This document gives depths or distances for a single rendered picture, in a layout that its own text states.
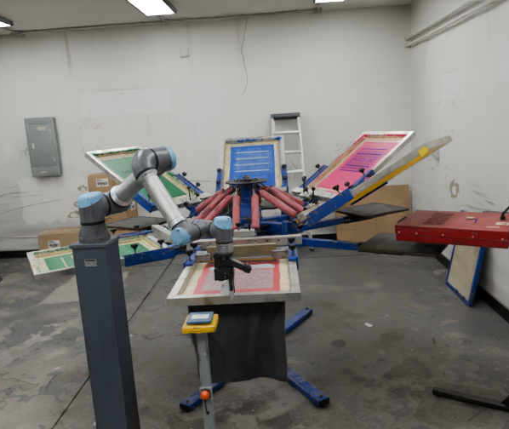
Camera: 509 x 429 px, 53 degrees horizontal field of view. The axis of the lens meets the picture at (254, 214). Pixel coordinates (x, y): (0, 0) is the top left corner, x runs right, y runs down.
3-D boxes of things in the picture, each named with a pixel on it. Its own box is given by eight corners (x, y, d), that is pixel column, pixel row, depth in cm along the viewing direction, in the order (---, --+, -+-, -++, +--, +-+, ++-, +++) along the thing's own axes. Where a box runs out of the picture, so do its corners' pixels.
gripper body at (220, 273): (216, 277, 224) (214, 250, 222) (236, 276, 224) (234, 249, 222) (214, 282, 217) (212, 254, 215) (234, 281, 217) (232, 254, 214)
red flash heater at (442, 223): (525, 232, 288) (526, 211, 286) (517, 253, 251) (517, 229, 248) (416, 225, 321) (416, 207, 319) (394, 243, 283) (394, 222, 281)
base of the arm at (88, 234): (73, 244, 242) (71, 224, 241) (87, 237, 257) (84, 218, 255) (104, 243, 241) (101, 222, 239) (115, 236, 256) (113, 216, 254)
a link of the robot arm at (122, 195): (90, 200, 255) (148, 142, 223) (114, 196, 267) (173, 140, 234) (100, 221, 254) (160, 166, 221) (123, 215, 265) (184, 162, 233)
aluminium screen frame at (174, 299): (300, 300, 219) (300, 292, 218) (167, 306, 222) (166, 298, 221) (294, 252, 296) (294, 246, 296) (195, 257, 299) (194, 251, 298)
